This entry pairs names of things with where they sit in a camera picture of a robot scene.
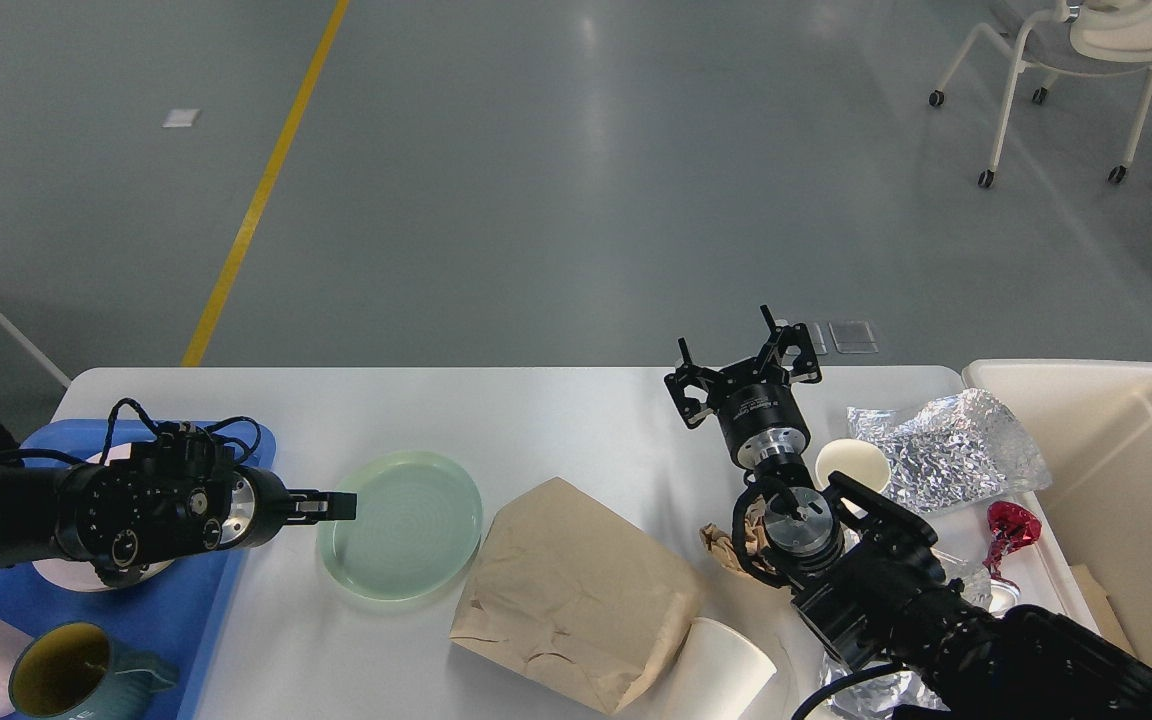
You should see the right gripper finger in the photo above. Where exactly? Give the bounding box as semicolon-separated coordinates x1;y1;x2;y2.
751;304;823;386
664;338;727;429

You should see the blue plastic tray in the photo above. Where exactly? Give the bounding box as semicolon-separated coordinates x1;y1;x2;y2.
0;416;276;719

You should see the floor socket plate right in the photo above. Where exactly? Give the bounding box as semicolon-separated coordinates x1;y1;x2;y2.
827;320;879;354

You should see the floor socket plate left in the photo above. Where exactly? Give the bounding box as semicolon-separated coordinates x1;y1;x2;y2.
783;323;829;357

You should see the cardboard piece in bin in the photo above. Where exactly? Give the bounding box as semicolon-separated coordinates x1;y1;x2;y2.
1070;564;1137;657

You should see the foil tray container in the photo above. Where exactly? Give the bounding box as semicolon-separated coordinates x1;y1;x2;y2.
826;548;1021;719

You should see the white office chair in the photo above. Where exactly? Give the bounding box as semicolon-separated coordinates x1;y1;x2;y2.
929;1;1152;190

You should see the pink plate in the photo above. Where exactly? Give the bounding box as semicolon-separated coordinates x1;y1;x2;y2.
31;445;177;593

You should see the crumpled aluminium foil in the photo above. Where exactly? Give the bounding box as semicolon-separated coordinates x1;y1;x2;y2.
847;388;1053;518

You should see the brown paper bag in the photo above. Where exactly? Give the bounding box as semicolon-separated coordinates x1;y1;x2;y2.
449;477;705;717

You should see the white paper cup upright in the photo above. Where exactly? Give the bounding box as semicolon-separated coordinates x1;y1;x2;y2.
813;438;892;495

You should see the teal mug yellow inside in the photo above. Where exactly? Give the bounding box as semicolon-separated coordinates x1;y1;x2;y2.
6;623;179;719

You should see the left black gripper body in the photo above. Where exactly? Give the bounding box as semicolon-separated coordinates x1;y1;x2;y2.
221;465;291;550

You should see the floor socket plate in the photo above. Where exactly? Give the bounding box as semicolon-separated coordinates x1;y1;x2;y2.
783;323;829;357
827;320;879;354

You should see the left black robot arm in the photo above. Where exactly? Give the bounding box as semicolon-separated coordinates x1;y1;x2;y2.
0;397;357;588

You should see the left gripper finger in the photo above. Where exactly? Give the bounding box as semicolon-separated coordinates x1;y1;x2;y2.
285;488;357;524

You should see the white paper cup lying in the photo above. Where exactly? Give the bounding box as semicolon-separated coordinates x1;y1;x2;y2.
659;617;776;719

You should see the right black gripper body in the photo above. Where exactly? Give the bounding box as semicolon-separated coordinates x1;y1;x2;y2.
710;363;812;470

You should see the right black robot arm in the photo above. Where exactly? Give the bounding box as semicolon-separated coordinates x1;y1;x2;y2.
664;306;1152;719

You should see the red foil wrapper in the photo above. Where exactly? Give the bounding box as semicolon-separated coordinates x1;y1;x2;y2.
982;500;1043;582

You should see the crumpled brown paper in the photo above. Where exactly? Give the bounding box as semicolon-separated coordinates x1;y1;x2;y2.
699;498;774;579

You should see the beige plastic bin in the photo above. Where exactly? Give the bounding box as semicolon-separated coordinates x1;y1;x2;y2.
963;359;1152;666

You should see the green plate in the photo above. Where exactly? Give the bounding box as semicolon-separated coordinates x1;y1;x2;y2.
317;450;483;605

